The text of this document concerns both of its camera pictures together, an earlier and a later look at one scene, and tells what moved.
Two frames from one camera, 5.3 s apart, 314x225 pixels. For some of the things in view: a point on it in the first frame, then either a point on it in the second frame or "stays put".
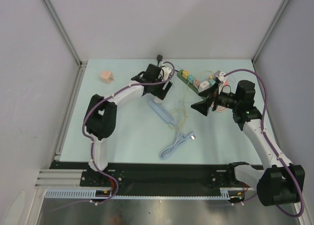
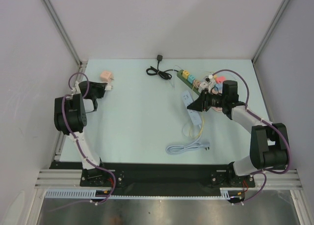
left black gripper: [161, 93] to [100, 87]
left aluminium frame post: [82, 64] stays put
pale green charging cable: [188, 97] to [185, 135]
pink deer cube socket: [106, 77] stays put
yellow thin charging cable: [184, 101] to [202, 121]
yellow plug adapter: [185, 74] stays put
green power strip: [179, 75] stays put
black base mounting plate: [159, 179] stays put
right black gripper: [211, 100] stays put
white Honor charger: [158, 100] to [108, 87]
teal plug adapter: [190, 78] stays put
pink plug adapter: [197, 83] stays put
